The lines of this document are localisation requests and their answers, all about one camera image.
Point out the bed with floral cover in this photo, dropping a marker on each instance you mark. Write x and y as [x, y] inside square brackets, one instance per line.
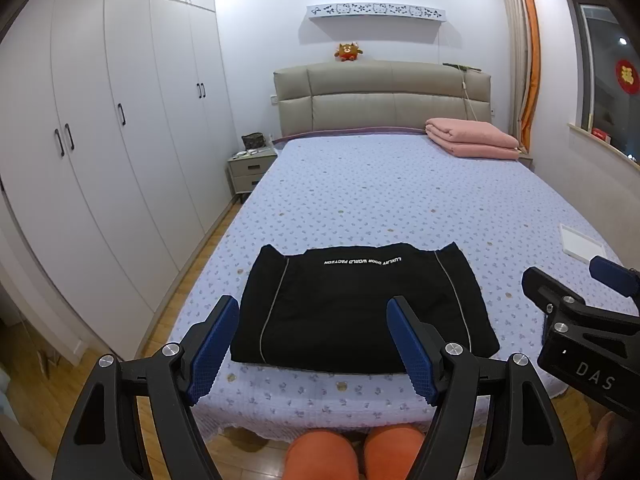
[400, 200]

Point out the person's right leg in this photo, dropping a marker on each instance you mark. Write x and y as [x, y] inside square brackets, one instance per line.
[392, 450]

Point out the dark patterned pouch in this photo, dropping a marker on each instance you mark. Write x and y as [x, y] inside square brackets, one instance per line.
[255, 141]

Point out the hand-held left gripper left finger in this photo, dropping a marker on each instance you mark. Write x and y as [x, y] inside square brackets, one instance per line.
[215, 350]

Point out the orange and beige curtain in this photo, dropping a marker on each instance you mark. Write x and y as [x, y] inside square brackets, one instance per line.
[525, 60]

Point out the white flat box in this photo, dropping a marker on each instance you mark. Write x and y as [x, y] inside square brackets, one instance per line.
[582, 244]

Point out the window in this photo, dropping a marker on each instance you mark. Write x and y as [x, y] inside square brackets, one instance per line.
[607, 75]

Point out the red round window sticker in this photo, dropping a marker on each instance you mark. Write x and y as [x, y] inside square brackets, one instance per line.
[627, 76]

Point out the beige padded headboard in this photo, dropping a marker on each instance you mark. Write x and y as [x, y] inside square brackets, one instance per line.
[380, 95]

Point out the grey nightstand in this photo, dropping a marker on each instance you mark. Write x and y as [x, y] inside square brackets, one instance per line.
[250, 172]

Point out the folded pink blanket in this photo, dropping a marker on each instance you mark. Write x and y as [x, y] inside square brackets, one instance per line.
[472, 137]

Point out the white wardrobe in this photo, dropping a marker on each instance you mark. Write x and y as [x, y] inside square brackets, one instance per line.
[115, 150]

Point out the person's right forearm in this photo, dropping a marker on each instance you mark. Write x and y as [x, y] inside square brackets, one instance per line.
[620, 445]

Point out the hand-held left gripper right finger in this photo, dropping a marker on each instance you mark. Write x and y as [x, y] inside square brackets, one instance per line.
[412, 350]

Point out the white printed wall shelf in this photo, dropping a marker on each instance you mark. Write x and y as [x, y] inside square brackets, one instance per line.
[375, 11]

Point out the red box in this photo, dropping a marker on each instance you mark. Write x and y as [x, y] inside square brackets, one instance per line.
[601, 136]

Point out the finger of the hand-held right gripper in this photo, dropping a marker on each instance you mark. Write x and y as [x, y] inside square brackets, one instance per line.
[612, 272]
[545, 287]

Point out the black hooded jacket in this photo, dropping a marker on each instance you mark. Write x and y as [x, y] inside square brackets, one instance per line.
[360, 315]

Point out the green stick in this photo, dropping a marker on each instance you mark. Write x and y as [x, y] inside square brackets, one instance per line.
[460, 66]

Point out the brown plush toy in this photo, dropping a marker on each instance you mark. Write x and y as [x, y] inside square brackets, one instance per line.
[347, 52]

